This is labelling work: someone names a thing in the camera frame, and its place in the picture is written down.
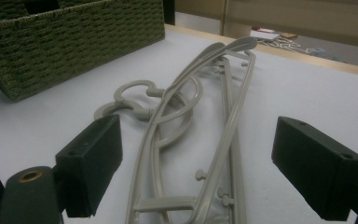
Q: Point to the grey plastic clothes hanger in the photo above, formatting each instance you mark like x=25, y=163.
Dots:
x=217, y=155
x=141, y=114

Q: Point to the beige cabinet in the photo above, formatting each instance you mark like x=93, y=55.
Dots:
x=292, y=15

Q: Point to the green woven basket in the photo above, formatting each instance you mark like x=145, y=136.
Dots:
x=74, y=46

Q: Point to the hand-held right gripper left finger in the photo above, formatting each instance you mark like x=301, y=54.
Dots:
x=90, y=161

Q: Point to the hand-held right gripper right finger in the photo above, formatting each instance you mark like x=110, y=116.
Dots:
x=317, y=168

